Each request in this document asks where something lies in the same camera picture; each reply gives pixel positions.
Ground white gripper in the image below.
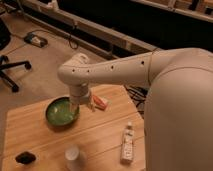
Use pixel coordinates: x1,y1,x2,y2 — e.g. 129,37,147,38
69,84,95,113

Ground long metal rail frame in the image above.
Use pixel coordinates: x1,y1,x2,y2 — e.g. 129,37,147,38
21,0,159,54

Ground black eraser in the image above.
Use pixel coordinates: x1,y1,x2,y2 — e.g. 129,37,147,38
15,151,36,165

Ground power strip on floor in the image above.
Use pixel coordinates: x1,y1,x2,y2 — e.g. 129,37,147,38
24,33,48,48

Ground black floor cable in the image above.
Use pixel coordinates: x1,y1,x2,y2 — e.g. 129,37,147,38
9,19,80,51

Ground white plastic bottle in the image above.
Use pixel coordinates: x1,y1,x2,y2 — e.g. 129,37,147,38
120,122,134,164

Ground orange and white packet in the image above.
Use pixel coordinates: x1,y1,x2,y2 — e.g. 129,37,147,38
92,95,108,110

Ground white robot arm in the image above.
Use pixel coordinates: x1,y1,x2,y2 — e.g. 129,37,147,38
58,48,213,171

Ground black cables beside table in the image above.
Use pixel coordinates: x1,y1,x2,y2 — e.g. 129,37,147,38
125,85,149,116

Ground black office chair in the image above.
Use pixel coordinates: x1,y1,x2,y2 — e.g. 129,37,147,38
0,18,31,92

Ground green ceramic bowl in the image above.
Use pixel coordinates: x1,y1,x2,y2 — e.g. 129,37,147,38
45,97,79,127

